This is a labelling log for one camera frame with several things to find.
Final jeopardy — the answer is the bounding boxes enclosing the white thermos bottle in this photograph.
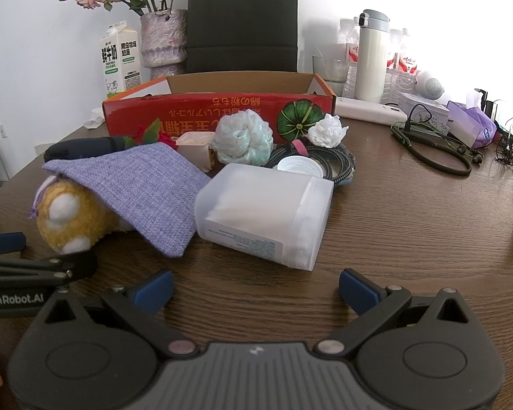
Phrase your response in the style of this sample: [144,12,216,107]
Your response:
[354,9,391,104]

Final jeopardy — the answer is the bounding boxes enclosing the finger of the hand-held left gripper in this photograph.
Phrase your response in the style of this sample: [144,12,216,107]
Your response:
[0,251,97,292]
[0,233,26,258]

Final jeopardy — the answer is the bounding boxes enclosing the purple tissue pack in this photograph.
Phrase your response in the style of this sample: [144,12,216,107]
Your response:
[447,100,499,149]

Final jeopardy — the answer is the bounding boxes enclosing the white tissue box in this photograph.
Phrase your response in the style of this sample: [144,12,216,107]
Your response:
[399,92,451,135]

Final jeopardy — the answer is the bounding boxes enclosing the braided cable coil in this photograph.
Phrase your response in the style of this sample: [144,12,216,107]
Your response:
[263,139,359,189]

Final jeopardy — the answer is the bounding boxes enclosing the yellow plush toy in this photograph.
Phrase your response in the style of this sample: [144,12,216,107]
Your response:
[34,177,133,252]

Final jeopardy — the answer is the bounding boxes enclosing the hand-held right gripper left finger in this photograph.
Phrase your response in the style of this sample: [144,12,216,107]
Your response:
[38,270,201,357]

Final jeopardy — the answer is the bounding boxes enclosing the black paper bag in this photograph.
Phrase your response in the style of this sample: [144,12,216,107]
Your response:
[185,0,300,74]

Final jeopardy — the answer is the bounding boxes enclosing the red cardboard box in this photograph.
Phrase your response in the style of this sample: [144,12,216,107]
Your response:
[103,72,338,146]

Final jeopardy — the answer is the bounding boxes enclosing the dark green neckband earphones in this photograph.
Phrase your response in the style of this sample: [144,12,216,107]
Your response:
[390,102,485,177]

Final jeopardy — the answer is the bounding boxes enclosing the white power bank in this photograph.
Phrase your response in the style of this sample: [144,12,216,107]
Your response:
[334,97,409,126]

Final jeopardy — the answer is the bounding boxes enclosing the white green milk carton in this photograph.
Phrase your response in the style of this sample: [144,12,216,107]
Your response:
[100,20,143,100]

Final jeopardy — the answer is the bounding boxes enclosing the translucent plastic box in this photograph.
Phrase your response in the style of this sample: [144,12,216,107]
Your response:
[194,162,335,272]

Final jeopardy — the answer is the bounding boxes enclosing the white round lid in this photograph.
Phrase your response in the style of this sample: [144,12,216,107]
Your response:
[277,156,324,179]

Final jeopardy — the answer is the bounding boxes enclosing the red artificial flower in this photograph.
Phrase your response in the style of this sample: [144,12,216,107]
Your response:
[124,118,178,151]

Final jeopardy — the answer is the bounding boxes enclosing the small black device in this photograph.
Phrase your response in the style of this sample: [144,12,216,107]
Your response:
[474,89,501,120]

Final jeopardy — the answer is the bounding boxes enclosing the pale green bath pouf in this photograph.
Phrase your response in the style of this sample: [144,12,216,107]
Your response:
[209,109,275,166]

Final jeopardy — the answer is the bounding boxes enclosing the dark folding umbrella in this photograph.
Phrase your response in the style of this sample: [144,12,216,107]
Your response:
[45,136,131,162]

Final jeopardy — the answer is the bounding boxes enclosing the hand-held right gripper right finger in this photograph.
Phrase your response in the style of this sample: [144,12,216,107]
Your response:
[312,268,473,357]

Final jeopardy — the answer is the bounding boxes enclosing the beige roll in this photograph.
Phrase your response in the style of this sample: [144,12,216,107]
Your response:
[175,132,219,174]

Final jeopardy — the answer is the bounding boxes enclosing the tangled black cables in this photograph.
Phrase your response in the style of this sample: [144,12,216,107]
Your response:
[494,113,513,167]

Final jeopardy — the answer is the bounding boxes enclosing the purple fabric pouch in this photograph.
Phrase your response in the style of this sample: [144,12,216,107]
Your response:
[31,142,212,259]

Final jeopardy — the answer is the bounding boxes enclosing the clear glass cup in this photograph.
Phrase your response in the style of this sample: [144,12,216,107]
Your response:
[311,55,352,95]

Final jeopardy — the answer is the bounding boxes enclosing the clear water bottle red label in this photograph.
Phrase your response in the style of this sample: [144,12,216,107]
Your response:
[397,28,420,95]
[339,18,362,99]
[385,29,405,103]

